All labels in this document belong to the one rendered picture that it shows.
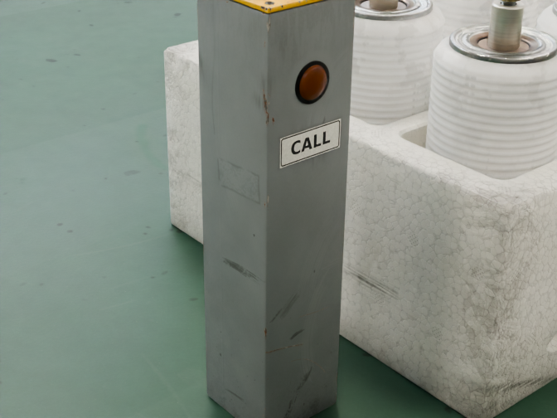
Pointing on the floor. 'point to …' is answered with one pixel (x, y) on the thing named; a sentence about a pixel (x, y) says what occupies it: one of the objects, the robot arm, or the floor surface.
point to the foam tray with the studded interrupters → (420, 255)
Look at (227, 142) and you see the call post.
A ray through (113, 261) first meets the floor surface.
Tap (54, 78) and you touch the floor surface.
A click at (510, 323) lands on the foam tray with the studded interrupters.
